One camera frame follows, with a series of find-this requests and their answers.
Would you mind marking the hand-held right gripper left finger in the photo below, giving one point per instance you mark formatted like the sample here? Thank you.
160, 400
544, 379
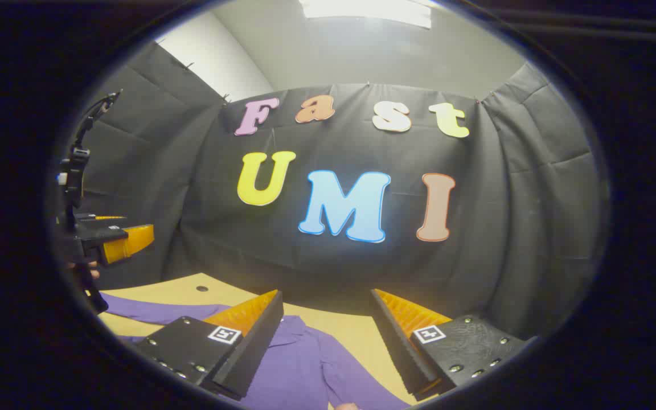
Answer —
251, 347

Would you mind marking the ceiling light panel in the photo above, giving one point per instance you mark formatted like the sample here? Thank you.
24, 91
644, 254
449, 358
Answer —
362, 10

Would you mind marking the purple jacket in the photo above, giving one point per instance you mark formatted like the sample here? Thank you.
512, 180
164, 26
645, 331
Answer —
299, 370

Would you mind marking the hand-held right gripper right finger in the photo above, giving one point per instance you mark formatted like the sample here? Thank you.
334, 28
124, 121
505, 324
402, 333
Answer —
399, 347

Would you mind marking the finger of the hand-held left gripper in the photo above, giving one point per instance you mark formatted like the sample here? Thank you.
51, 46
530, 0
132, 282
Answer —
103, 218
128, 242

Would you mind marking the black backdrop cloth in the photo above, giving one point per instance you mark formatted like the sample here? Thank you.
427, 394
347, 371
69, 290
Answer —
305, 267

